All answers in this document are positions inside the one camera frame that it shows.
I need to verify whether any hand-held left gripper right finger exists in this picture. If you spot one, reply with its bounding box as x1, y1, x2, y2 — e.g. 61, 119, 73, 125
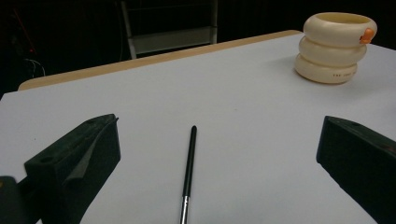
316, 115, 396, 224

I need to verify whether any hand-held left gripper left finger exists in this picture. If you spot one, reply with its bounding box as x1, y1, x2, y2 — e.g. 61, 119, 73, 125
23, 113, 121, 224

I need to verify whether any cream ringed brush holder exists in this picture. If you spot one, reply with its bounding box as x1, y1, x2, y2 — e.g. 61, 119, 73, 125
294, 11, 378, 85

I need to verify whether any black makeup brush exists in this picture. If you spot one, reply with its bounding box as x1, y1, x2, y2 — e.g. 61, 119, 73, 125
178, 125, 198, 224

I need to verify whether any wooden table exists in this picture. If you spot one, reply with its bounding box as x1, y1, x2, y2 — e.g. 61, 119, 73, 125
18, 29, 303, 91

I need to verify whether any white metal desk frame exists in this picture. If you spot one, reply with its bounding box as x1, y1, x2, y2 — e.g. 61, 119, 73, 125
120, 0, 219, 60

